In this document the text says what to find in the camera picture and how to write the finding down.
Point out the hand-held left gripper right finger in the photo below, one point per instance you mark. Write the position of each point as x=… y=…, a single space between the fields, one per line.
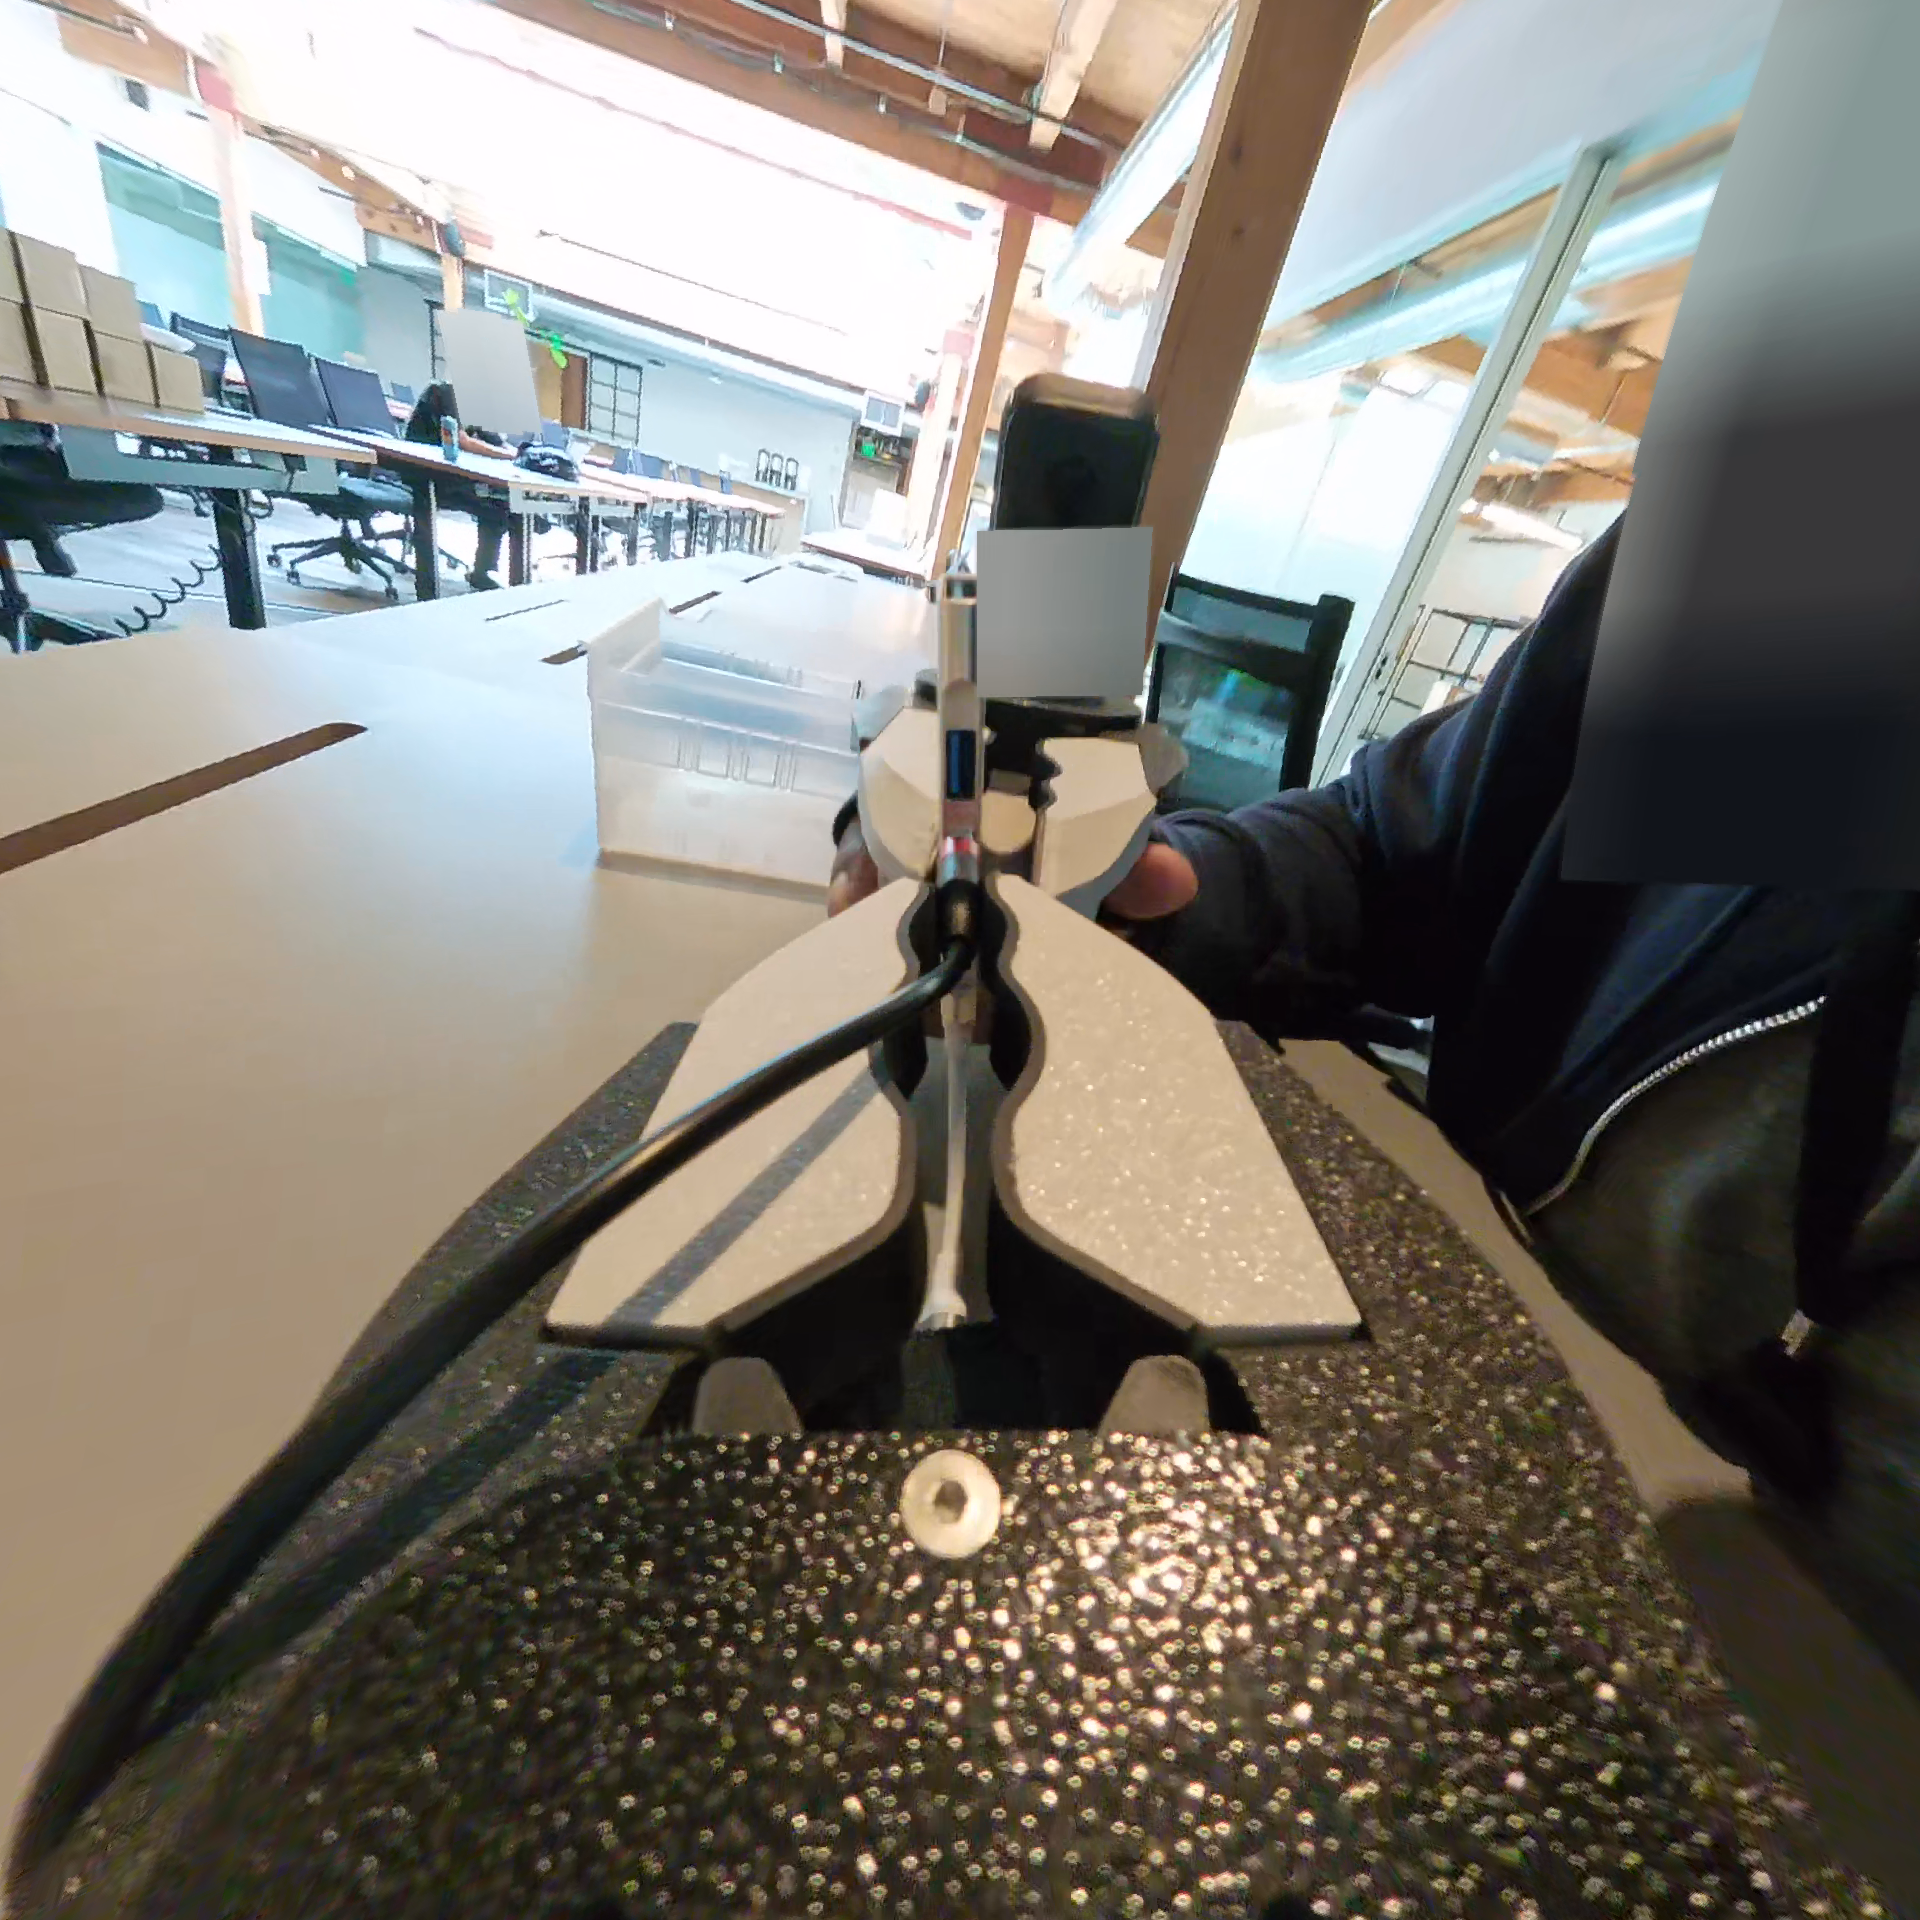
x=1172 y=1184

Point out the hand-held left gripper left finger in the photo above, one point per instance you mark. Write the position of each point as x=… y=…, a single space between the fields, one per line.
x=750 y=1184

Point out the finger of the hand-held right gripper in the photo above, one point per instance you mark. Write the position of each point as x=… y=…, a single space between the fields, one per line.
x=902 y=795
x=1103 y=818

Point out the silver usb hub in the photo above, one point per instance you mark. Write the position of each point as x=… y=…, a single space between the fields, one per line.
x=961 y=674

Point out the clear plastic bin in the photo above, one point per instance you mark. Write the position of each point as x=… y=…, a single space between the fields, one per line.
x=705 y=756

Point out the person's right forearm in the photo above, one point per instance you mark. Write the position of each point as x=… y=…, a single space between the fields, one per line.
x=1305 y=915

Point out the person's right hand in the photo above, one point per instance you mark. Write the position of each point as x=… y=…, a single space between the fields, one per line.
x=1162 y=883

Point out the long wooden desk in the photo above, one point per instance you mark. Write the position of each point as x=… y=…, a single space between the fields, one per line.
x=480 y=468
x=224 y=429

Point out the stack of cardboard boxes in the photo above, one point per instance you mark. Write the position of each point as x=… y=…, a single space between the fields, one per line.
x=90 y=345

